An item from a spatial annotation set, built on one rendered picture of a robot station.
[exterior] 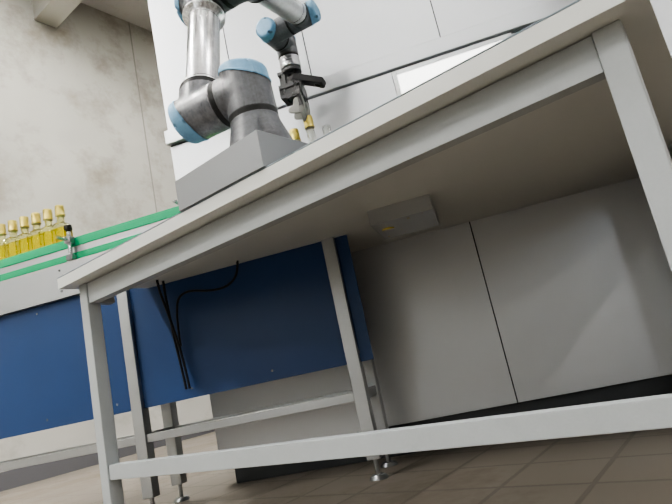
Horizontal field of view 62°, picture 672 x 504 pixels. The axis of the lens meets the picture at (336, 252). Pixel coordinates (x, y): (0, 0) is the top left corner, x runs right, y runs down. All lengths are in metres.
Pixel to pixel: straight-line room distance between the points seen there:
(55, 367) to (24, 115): 3.49
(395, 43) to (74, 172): 3.71
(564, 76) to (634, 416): 0.49
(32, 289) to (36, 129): 3.25
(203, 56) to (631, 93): 1.01
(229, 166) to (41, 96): 4.41
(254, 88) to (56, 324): 1.22
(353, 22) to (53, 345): 1.61
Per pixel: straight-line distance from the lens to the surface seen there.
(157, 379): 1.94
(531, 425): 0.92
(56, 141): 5.41
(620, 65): 0.91
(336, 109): 2.12
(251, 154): 1.18
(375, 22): 2.28
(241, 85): 1.32
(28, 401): 2.26
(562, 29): 0.91
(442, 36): 2.20
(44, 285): 2.21
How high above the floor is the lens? 0.32
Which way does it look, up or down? 12 degrees up
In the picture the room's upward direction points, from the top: 12 degrees counter-clockwise
